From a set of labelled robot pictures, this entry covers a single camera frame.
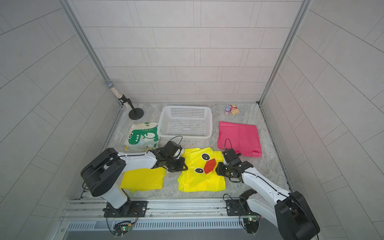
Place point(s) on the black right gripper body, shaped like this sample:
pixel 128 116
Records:
pixel 230 175

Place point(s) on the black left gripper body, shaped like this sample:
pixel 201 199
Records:
pixel 172 161

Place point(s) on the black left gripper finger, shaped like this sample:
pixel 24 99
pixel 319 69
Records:
pixel 178 153
pixel 177 168

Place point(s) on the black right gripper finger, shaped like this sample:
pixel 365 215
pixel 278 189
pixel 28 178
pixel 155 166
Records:
pixel 222 165
pixel 222 172

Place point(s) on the yellow duck face raincoat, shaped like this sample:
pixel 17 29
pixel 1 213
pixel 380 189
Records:
pixel 201 174

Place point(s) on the pink raincoat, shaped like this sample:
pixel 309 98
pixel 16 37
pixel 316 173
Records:
pixel 244 139

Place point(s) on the green dinosaur translucent raincoat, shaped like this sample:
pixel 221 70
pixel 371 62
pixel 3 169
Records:
pixel 142 137

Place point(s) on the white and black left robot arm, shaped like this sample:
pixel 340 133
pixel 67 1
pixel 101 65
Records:
pixel 101 174

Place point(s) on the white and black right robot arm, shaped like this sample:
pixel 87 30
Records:
pixel 289 212

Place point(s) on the white plastic perforated basket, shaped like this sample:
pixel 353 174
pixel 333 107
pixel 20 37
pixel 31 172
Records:
pixel 191 122

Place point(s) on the glass tube on black stand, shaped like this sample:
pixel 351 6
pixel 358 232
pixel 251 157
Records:
pixel 135 113

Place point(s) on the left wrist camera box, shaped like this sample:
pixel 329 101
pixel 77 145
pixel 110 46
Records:
pixel 170 148

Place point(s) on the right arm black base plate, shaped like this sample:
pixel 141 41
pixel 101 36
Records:
pixel 238 208

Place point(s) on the right circuit board with wires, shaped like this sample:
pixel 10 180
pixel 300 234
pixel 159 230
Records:
pixel 251 224

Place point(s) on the circuit board with wires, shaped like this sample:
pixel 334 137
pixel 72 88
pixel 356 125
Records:
pixel 120 229
pixel 251 224

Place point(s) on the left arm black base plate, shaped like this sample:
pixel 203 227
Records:
pixel 130 209

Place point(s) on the left circuit board with wires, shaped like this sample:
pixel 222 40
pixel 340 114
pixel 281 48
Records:
pixel 120 229

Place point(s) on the aluminium front rail frame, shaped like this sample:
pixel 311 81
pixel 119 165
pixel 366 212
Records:
pixel 86 215

